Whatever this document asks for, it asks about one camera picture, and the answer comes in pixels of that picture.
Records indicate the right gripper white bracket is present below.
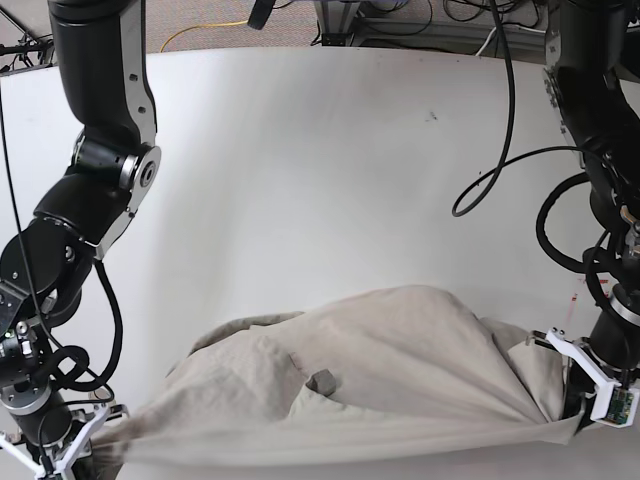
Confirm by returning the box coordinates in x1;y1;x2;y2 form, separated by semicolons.
1;404;128;480

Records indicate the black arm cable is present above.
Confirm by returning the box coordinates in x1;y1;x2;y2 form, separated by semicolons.
451;0;591;218
29;259;124;396

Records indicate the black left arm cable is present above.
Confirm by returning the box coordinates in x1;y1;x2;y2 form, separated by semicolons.
451;0;591;218

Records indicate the yellow cable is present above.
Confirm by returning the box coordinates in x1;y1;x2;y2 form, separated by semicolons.
159;20;251;53

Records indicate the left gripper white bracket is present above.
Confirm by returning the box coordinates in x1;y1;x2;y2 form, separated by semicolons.
526;328;639;435

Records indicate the beige T-shirt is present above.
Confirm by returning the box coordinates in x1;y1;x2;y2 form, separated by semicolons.
93;285;582;469

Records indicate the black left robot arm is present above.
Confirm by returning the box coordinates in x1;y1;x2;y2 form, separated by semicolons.
536;1;639;428

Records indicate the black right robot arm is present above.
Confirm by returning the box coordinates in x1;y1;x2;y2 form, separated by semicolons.
1;1;161;479

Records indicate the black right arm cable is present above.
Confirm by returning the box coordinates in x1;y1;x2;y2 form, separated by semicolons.
29;259;124;396

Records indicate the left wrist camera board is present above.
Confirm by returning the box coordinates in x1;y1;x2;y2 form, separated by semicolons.
602;387;639;428

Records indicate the left table grommet hole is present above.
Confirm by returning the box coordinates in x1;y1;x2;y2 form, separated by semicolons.
89;387;116;405

